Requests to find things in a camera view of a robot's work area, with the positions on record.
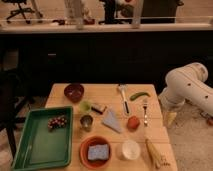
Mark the small dark brown block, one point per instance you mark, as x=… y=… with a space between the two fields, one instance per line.
x=100 y=109

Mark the silver fork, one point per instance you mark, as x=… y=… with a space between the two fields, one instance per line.
x=145 y=105

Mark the dark chair at left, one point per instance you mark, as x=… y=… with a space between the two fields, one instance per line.
x=14 y=94

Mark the small metal cup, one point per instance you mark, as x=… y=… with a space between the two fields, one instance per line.
x=86 y=122

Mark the bunch of dark grapes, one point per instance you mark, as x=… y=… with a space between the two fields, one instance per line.
x=57 y=122

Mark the yellow corn cob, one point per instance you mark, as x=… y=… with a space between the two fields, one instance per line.
x=154 y=153

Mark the green plastic tray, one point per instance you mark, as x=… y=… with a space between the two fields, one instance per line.
x=39 y=148

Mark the blue sponge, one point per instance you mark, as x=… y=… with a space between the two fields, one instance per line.
x=98 y=152

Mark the orange bowl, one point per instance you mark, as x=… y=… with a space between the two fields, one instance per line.
x=83 y=151

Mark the purple bowl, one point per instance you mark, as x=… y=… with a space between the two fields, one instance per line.
x=74 y=92

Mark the white round container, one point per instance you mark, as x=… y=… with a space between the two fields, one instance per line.
x=130 y=150

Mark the grey blue cloth wedge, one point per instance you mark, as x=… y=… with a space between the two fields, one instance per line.
x=112 y=122

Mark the red tomato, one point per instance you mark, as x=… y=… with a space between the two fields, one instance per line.
x=133 y=123

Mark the black office chair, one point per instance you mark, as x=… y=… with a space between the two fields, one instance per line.
x=23 y=11

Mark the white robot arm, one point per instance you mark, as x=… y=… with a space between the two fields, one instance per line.
x=186 y=83

